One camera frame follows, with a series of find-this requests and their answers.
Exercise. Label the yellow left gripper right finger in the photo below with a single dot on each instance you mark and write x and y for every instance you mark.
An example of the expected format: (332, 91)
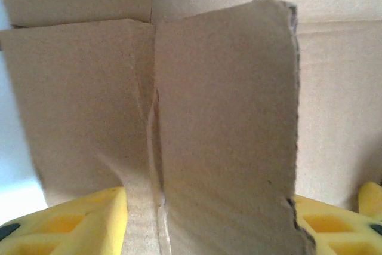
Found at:
(343, 237)

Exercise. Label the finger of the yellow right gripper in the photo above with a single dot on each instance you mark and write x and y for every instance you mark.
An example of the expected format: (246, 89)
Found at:
(371, 198)

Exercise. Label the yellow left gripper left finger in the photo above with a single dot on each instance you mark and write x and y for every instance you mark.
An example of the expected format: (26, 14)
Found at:
(59, 231)

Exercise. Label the brown cardboard paper box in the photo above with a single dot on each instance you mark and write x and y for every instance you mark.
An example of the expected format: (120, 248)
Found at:
(224, 102)

